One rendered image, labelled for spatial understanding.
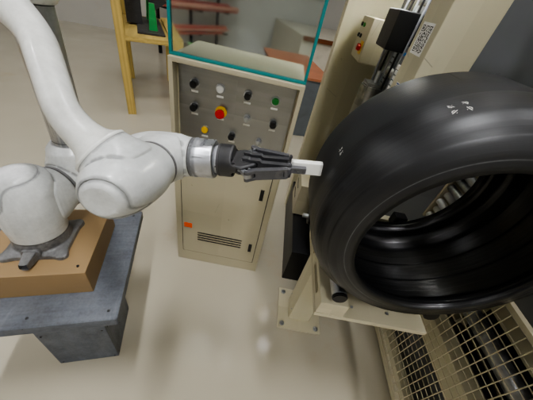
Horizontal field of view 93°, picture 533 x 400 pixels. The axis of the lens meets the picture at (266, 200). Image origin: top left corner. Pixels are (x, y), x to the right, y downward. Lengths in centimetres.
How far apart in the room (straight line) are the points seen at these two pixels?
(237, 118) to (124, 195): 86
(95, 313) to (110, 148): 68
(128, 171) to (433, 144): 48
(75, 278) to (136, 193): 63
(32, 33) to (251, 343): 152
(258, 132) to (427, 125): 85
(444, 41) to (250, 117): 73
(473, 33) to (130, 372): 182
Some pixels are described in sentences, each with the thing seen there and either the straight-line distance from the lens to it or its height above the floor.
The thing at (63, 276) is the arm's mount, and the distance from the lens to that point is 104.
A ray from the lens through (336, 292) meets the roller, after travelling 80.
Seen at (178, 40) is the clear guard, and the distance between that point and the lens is 119.
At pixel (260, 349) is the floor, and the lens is 166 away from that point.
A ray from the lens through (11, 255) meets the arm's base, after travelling 112.
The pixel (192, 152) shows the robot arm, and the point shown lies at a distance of 58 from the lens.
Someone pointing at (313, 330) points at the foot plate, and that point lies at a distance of 177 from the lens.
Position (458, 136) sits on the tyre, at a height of 142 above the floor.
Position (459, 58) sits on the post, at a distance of 89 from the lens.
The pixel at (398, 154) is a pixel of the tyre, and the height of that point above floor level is 137.
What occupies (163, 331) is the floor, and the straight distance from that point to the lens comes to 168.
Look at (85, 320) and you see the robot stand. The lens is 105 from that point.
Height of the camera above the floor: 154
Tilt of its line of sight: 39 degrees down
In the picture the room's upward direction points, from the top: 14 degrees clockwise
